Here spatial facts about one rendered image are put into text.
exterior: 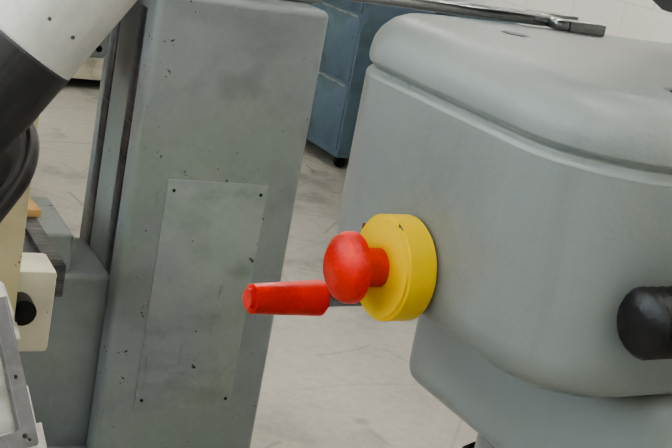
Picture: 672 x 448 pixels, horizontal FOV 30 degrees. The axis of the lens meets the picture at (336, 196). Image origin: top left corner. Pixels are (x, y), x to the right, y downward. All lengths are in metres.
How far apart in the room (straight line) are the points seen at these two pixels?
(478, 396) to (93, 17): 0.37
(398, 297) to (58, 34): 0.34
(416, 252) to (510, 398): 0.15
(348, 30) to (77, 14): 7.32
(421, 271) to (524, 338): 0.07
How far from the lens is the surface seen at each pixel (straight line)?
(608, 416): 0.72
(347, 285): 0.67
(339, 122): 8.19
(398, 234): 0.67
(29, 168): 0.93
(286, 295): 0.78
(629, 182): 0.61
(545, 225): 0.62
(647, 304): 0.60
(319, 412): 4.67
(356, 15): 8.09
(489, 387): 0.80
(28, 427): 0.73
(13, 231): 2.50
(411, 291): 0.67
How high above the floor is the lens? 1.97
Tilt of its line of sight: 15 degrees down
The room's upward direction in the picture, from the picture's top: 11 degrees clockwise
